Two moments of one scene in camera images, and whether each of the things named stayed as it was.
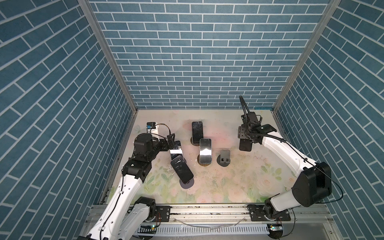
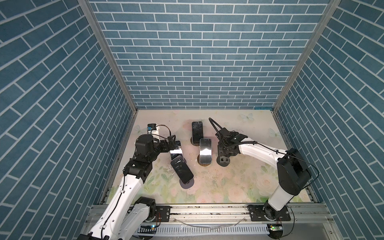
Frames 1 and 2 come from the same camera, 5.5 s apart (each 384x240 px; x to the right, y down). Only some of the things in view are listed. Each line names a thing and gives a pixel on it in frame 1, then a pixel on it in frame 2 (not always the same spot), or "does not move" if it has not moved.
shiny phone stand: x=204 y=159 does not move
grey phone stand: x=224 y=159 does not move
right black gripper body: x=243 y=133 -> x=222 y=150
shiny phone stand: x=177 y=151 does not move
